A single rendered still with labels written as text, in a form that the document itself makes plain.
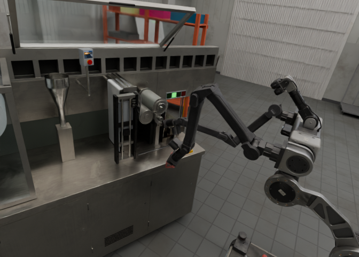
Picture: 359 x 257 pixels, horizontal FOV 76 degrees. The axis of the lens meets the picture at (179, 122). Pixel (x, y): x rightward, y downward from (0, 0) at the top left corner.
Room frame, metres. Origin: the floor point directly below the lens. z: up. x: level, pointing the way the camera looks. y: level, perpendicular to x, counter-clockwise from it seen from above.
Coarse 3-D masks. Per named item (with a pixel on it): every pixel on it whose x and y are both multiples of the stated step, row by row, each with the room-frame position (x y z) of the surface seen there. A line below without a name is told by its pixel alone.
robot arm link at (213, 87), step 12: (204, 84) 1.13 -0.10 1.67; (216, 84) 1.08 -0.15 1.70; (204, 96) 1.05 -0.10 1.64; (216, 96) 1.03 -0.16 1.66; (216, 108) 1.04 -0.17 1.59; (228, 108) 1.02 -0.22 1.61; (228, 120) 1.02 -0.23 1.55; (240, 120) 1.02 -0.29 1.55; (240, 132) 0.99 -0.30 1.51; (252, 156) 0.94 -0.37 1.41
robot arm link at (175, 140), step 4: (172, 140) 1.21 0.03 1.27; (176, 140) 1.22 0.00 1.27; (168, 144) 1.22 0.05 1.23; (172, 144) 1.21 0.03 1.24; (176, 144) 1.20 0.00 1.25; (180, 144) 1.21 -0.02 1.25; (172, 148) 1.21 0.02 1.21; (176, 148) 1.20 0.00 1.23; (180, 148) 1.18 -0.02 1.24; (184, 148) 1.15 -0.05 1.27; (184, 152) 1.14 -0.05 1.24
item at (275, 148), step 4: (284, 140) 0.96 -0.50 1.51; (268, 144) 0.95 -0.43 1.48; (272, 144) 0.95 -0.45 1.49; (276, 144) 0.94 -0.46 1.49; (280, 144) 0.95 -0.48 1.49; (284, 144) 0.92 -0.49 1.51; (268, 148) 0.93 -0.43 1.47; (272, 148) 0.93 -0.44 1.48; (276, 148) 0.92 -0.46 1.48; (280, 148) 0.91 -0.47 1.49; (284, 148) 0.89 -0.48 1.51; (264, 152) 0.93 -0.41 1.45; (268, 152) 0.92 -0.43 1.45; (272, 152) 0.91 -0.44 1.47; (276, 152) 0.90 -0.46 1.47; (280, 152) 0.89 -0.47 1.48; (268, 156) 0.92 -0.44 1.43; (272, 156) 0.90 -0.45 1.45; (276, 156) 0.90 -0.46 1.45; (280, 156) 0.89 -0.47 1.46; (272, 160) 0.92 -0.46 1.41; (276, 160) 0.89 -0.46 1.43; (276, 164) 0.89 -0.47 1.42
